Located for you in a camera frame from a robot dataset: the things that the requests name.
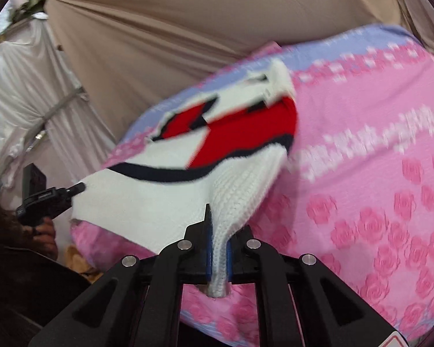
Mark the white red black knit sweater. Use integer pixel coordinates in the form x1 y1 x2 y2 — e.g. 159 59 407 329
73 59 297 298

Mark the person's left hand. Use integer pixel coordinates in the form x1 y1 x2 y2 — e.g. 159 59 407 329
22 217 58 261

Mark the white satin curtain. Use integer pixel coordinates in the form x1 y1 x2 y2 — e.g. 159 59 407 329
0 19 115 209

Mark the pink blue floral bedsheet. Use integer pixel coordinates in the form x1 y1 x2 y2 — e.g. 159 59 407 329
70 23 434 347

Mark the beige fabric headboard cover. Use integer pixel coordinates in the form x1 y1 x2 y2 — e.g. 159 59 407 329
44 0 434 142

